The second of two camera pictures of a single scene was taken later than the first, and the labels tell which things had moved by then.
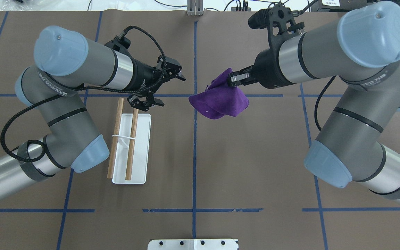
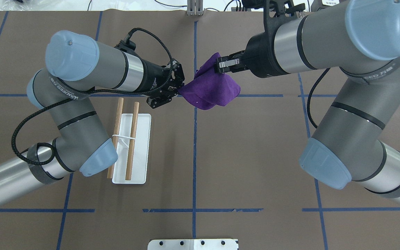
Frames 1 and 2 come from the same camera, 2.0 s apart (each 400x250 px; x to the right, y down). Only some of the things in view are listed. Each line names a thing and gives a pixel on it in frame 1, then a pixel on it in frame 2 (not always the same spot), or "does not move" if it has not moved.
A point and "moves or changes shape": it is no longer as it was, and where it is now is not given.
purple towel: x=219 y=99 moves or changes shape
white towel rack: x=129 y=163 does not move
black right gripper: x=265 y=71 → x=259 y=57
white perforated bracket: x=192 y=244 does not move
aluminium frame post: x=195 y=7 does not move
